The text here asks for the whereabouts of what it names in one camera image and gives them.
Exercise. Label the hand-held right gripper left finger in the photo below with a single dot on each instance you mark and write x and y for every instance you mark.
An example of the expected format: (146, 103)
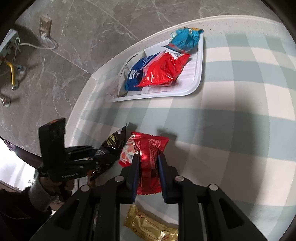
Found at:
(135, 176)

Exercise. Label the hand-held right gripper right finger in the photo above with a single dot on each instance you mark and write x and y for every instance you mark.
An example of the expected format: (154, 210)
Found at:
(161, 176)

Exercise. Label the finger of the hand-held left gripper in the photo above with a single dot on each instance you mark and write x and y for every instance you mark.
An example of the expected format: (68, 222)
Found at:
(101, 160)
(81, 148)

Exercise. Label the black snack packet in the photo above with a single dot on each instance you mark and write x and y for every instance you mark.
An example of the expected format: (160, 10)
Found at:
(114, 141)

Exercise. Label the red white snack packet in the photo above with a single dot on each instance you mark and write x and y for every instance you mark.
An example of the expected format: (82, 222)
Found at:
(127, 154)

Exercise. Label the red printed snack packet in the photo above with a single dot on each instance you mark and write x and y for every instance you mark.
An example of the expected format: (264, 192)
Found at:
(150, 148)

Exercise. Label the gold snack packet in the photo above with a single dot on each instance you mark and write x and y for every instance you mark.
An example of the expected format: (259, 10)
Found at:
(143, 224)

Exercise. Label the white grey snack packet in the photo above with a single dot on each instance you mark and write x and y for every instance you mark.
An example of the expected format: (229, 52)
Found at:
(122, 78)

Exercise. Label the blue snack packet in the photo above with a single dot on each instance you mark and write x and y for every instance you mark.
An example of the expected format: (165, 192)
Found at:
(134, 74)

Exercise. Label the white plastic tray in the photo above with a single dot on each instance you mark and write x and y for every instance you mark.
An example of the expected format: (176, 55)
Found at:
(185, 81)

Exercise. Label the shiny red snack bag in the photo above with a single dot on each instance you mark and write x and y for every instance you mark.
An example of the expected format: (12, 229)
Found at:
(159, 69)

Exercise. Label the teal snack packet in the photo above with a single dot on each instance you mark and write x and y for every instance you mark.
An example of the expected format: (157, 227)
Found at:
(185, 39)

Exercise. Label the person's left forearm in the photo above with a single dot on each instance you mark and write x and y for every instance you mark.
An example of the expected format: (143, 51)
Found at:
(20, 208)

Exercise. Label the person's left hand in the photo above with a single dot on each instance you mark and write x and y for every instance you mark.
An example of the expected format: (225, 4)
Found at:
(52, 186)

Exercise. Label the checked tablecloth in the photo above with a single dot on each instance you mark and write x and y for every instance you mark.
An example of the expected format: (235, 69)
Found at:
(231, 139)

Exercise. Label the white water heater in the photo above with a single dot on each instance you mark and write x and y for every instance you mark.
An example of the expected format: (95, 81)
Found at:
(8, 45)

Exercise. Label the wall socket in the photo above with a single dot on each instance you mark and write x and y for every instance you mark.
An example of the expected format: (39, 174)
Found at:
(45, 25)

